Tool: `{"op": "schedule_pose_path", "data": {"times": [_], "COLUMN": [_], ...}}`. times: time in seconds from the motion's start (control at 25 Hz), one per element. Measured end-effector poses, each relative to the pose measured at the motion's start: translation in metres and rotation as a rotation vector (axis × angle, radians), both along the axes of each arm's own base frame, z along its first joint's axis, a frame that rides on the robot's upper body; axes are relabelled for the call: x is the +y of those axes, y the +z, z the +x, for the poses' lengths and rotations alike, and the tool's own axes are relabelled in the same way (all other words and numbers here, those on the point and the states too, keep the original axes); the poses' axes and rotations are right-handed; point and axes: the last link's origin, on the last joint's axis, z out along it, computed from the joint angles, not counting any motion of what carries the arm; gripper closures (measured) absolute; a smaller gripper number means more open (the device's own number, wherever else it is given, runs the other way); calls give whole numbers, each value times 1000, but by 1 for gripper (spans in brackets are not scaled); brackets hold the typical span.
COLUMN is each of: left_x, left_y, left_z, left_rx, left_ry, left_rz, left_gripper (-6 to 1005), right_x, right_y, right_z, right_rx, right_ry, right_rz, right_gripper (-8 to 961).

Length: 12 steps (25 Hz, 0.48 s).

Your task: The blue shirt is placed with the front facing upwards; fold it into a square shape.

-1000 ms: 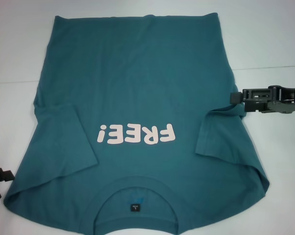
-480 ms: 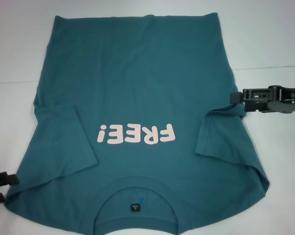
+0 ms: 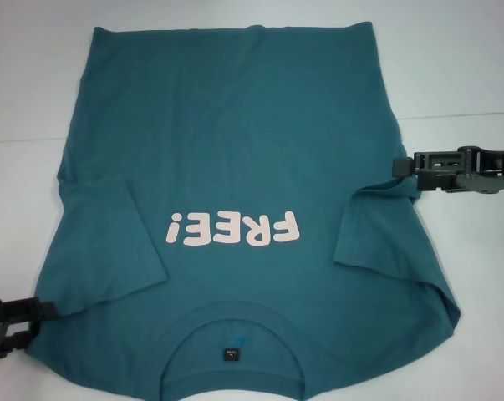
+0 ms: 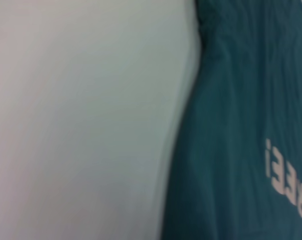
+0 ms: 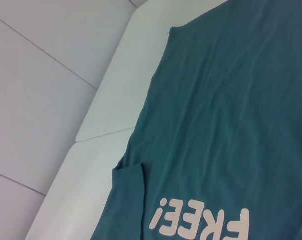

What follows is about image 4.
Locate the teal t-shirt with FREE print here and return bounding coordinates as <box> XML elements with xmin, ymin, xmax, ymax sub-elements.
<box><xmin>158</xmin><ymin>0</ymin><xmax>302</xmax><ymax>240</ymax></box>

